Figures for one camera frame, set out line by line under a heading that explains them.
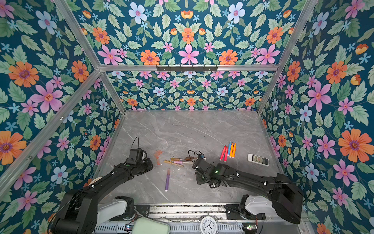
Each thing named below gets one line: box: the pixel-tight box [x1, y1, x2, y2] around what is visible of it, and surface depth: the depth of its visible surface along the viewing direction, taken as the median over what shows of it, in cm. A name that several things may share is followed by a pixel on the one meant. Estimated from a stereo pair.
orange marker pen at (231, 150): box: [229, 142, 234, 159], surface depth 98 cm
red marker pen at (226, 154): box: [224, 146, 229, 163], surface depth 96 cm
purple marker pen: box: [164, 168, 171, 193], surface depth 86 cm
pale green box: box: [131, 216, 171, 234], surface depth 69 cm
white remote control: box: [247, 153, 270, 167], surface depth 93 cm
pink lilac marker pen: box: [173, 160, 194, 165], surface depth 93 cm
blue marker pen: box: [226, 140, 232, 157], surface depth 98 cm
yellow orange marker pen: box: [231, 142, 237, 158], surface depth 97 cm
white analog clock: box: [199, 215, 218, 234], surface depth 68 cm
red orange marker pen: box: [219, 145, 227, 161], surface depth 97 cm
